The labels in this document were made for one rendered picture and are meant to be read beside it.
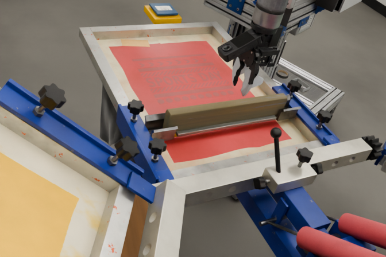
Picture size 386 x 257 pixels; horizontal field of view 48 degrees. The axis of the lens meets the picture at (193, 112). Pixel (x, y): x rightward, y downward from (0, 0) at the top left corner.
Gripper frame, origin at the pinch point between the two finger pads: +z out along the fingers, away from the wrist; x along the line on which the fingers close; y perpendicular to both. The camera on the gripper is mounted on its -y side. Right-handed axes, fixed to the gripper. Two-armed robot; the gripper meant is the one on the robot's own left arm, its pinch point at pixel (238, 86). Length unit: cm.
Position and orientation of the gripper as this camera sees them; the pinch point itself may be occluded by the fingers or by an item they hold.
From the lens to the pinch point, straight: 123.2
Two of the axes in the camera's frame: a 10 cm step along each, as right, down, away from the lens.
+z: -2.0, 7.8, 6.0
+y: 8.8, -1.3, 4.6
